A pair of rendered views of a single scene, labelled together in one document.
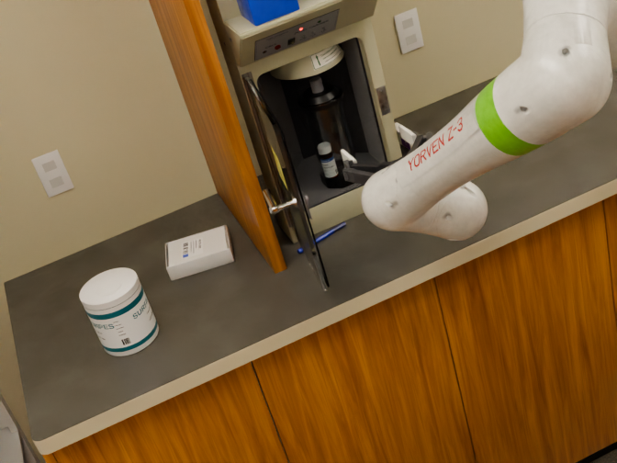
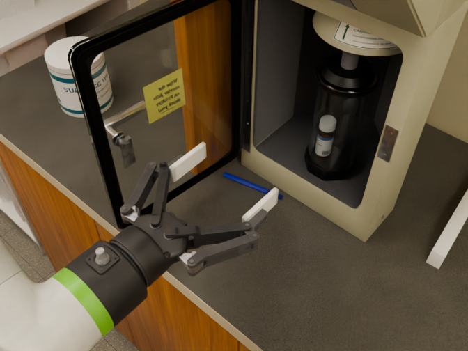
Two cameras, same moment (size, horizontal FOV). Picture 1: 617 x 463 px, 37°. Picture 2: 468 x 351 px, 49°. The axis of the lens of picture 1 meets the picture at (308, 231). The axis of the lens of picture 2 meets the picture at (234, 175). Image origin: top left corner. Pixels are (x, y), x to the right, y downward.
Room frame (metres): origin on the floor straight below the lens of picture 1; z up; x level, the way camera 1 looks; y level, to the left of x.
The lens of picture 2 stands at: (1.44, -0.58, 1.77)
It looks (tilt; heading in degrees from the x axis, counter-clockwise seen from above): 48 degrees down; 54
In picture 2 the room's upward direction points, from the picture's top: straight up
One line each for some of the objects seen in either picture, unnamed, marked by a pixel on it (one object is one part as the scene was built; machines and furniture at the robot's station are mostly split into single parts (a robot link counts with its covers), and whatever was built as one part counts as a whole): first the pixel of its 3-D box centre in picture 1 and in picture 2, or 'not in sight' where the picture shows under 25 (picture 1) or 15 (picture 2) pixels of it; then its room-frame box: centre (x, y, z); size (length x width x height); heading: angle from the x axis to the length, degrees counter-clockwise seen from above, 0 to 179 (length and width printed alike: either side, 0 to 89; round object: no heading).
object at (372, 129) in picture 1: (308, 109); (351, 75); (2.07, -0.09, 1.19); 0.26 x 0.24 x 0.35; 103
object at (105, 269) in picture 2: not in sight; (107, 279); (1.51, -0.23, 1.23); 0.09 x 0.06 x 0.12; 103
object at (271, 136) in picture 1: (286, 183); (173, 114); (1.75, 0.02, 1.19); 0.30 x 0.01 x 0.40; 6
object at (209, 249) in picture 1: (199, 252); not in sight; (1.97, 0.27, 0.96); 0.16 x 0.12 x 0.04; 90
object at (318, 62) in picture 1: (304, 51); (370, 10); (2.05, -0.11, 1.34); 0.18 x 0.18 x 0.05
